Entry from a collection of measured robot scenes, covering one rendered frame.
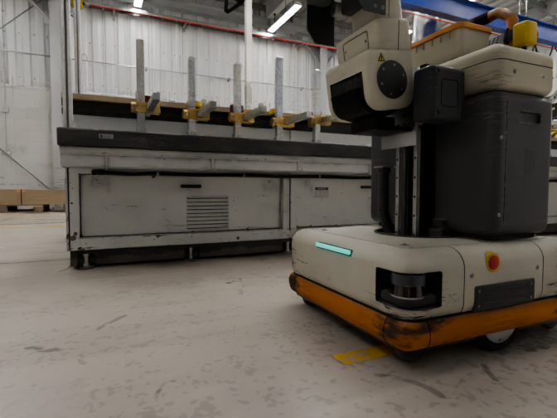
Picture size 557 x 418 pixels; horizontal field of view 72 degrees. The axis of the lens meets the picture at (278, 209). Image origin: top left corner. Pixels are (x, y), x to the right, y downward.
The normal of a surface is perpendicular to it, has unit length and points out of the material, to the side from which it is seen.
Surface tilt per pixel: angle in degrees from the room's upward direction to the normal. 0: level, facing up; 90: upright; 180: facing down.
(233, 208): 90
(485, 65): 90
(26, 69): 90
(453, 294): 90
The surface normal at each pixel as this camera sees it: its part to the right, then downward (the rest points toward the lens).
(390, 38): 0.40, 0.05
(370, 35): -0.90, 0.16
